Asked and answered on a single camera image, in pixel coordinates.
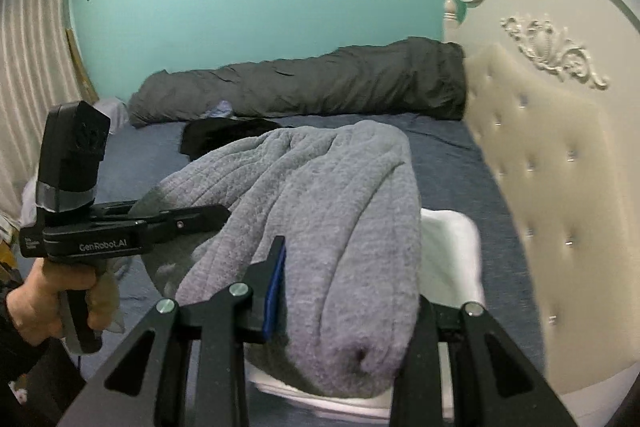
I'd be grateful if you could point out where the grey quilted sweatshirt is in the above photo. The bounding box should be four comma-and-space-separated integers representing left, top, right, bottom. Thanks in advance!
132, 120, 421, 398

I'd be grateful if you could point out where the person left hand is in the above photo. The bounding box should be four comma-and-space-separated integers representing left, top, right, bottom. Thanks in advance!
6, 259, 119, 346

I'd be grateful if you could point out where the blue patterned bed sheet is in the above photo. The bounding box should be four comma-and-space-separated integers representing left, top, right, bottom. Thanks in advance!
74, 110, 547, 427

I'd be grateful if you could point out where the black garment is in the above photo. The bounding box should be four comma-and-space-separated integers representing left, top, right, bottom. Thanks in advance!
179, 118, 281, 161

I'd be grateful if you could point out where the white folded garment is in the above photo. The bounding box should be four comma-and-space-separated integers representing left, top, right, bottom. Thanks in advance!
248, 208, 485, 425

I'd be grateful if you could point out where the wooden furniture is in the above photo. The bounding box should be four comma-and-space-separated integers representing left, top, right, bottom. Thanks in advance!
65, 28, 99, 104

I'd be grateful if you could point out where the beige striped curtain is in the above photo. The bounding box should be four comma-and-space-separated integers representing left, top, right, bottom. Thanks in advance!
0, 0, 82, 223

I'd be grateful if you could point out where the dark grey rolled duvet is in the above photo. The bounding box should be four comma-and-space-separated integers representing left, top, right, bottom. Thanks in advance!
128, 37, 466, 127

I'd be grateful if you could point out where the cream tufted headboard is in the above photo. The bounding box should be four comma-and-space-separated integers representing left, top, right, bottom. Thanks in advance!
442, 0, 639, 393

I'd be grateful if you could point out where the black camera box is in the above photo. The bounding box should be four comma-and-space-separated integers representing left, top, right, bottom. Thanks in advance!
36, 101, 111, 213

